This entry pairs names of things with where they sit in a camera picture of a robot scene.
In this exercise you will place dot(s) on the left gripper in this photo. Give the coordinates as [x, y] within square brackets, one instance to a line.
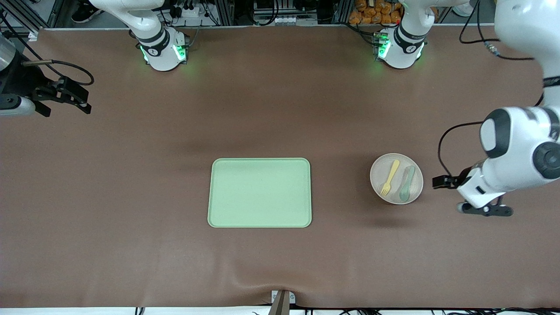
[455, 180]

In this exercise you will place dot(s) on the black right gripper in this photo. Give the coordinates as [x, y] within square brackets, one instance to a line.
[22, 82]

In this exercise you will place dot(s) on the round beige plate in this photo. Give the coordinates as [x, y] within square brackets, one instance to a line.
[393, 199]

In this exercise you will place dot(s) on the yellow plastic fork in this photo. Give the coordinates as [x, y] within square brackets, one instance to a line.
[390, 175]

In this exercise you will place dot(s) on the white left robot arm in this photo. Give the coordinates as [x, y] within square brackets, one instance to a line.
[520, 144]

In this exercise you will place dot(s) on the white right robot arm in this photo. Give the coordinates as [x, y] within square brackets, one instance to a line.
[162, 57]

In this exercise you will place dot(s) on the green plastic spoon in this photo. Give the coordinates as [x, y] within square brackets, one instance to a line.
[404, 190]

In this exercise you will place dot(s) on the brown table mat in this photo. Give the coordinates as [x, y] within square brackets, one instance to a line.
[131, 197]

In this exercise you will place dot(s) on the white power strip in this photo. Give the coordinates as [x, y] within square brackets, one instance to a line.
[188, 12]

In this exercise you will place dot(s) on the white shoe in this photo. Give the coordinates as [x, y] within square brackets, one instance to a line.
[463, 8]

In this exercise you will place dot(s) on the orange packaged snacks pile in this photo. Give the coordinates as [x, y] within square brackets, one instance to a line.
[376, 17]

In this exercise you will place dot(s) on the light green rectangular tray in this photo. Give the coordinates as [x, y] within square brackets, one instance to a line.
[259, 192]

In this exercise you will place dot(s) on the white terminal block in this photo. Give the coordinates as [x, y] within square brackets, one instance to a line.
[288, 20]

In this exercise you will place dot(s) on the aluminium frame rail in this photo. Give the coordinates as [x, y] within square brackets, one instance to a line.
[33, 34]

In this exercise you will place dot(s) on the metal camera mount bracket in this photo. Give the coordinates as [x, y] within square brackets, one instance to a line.
[283, 302]

